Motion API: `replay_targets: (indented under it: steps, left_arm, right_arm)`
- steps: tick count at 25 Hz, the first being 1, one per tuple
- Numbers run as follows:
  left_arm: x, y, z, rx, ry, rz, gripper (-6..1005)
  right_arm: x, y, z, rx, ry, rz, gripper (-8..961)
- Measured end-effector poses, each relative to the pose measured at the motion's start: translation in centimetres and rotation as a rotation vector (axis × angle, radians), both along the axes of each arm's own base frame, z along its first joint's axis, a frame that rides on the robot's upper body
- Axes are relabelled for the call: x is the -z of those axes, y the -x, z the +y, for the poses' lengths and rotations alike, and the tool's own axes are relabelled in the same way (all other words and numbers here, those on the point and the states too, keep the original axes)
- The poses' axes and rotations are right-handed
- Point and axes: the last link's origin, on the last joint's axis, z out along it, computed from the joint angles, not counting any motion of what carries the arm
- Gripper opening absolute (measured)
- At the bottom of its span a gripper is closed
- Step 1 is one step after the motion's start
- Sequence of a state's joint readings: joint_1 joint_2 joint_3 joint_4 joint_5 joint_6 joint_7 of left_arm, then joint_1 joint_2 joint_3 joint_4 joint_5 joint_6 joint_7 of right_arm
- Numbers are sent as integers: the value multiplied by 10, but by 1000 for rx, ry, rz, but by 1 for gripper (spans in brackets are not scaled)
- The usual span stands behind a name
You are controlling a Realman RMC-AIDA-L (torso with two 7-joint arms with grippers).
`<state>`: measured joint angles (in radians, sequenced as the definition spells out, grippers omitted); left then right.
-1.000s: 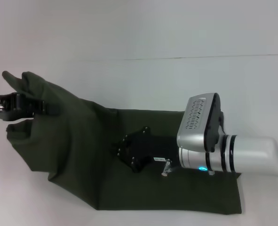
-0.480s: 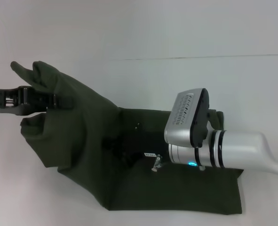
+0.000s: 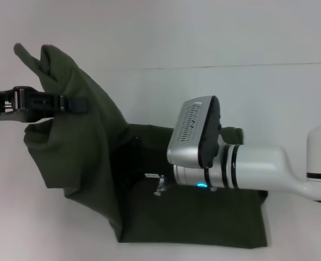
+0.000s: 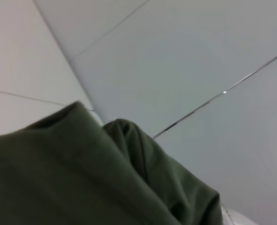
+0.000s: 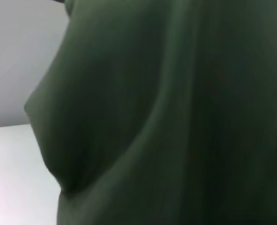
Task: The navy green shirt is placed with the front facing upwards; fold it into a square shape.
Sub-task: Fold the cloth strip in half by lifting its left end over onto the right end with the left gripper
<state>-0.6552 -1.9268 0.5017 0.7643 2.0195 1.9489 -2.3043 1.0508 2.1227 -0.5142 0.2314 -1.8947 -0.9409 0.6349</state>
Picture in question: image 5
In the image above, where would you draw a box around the dark green FREE t-shirt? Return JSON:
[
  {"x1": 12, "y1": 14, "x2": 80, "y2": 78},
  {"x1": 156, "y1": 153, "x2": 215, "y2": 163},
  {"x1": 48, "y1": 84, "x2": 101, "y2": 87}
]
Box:
[{"x1": 24, "y1": 0, "x2": 277, "y2": 225}]

